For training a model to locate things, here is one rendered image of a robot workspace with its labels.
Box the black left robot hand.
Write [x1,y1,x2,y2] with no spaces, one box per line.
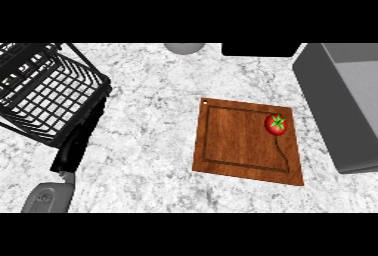
[50,96,108,174]

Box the brown wooden cutting board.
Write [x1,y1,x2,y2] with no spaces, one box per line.
[191,97,306,187]

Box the grey box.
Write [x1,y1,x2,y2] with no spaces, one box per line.
[291,42,378,175]

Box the grey round object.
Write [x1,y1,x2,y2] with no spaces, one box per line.
[163,42,207,56]

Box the red tomato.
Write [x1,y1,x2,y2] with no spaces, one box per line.
[263,113,290,137]

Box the black wire basket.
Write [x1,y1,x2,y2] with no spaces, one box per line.
[0,42,114,149]

